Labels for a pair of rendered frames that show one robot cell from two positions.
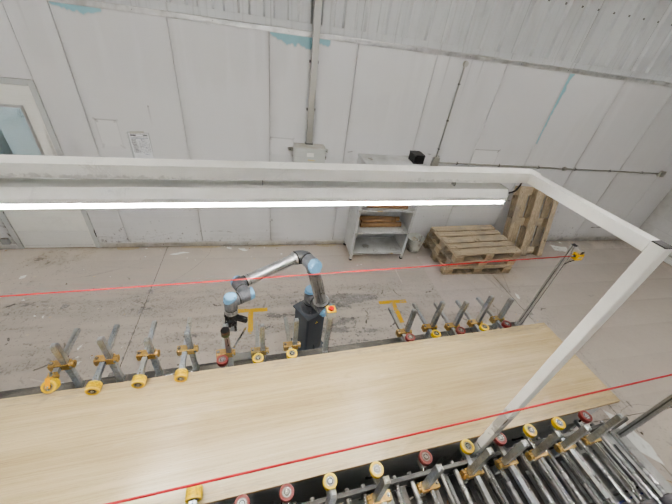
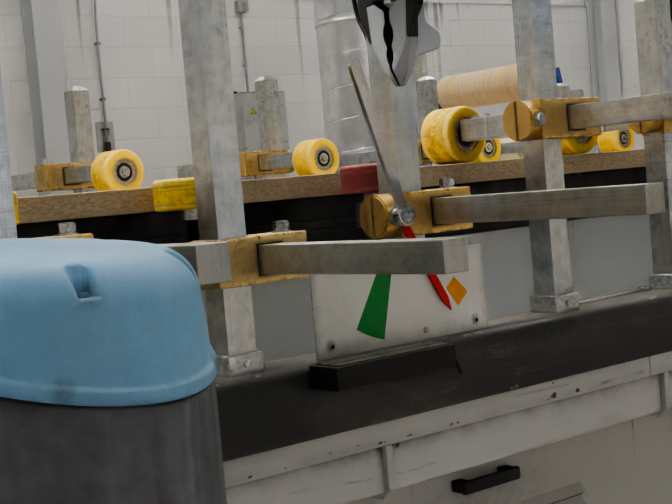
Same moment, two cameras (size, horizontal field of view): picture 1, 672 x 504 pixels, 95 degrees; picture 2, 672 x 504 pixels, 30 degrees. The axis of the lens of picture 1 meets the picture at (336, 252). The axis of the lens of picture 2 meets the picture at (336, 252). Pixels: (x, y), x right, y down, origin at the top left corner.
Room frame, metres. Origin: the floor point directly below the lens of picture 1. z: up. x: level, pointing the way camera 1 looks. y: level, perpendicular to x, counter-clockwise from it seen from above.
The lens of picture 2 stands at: (2.71, 0.12, 0.88)
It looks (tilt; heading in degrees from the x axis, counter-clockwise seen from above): 3 degrees down; 160
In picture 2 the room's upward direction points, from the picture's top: 5 degrees counter-clockwise
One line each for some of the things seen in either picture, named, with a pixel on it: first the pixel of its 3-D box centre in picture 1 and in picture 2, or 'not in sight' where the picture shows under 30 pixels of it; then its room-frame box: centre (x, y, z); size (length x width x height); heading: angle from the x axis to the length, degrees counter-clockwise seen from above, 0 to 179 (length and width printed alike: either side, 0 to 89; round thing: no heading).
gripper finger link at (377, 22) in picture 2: not in sight; (399, 44); (1.45, 0.67, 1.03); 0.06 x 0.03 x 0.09; 109
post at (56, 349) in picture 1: (68, 367); not in sight; (1.05, 1.64, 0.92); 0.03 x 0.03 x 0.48; 19
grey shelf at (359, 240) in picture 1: (381, 210); not in sight; (4.21, -0.60, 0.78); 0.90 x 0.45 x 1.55; 106
